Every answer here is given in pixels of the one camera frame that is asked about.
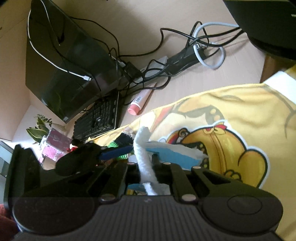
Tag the pink lip balm tube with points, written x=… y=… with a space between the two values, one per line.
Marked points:
x=138 y=103

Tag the yellow cartoon printed mat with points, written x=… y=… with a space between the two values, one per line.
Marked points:
x=247 y=132

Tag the white wipe cloth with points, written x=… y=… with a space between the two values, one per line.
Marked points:
x=148 y=177

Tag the black power adapter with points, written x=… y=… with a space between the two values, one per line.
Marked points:
x=181 y=61

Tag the blue white wipes packet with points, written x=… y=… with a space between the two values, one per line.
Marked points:
x=183 y=156

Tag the black computer monitor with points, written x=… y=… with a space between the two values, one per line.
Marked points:
x=66 y=69

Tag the black humidifier appliance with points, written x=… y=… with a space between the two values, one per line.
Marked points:
x=270 y=25

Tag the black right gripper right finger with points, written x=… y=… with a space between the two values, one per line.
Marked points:
x=174 y=176

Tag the brown green crochet item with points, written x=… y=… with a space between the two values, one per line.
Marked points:
x=122 y=140

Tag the black keyboard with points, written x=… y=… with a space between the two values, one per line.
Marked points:
x=99 y=119

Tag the green potted plant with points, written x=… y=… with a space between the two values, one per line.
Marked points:
x=40 y=130

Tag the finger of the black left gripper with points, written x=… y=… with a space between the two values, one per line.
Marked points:
x=114 y=152

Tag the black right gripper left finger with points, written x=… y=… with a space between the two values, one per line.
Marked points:
x=108 y=175

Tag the grey power strip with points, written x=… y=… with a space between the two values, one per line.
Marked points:
x=154 y=66

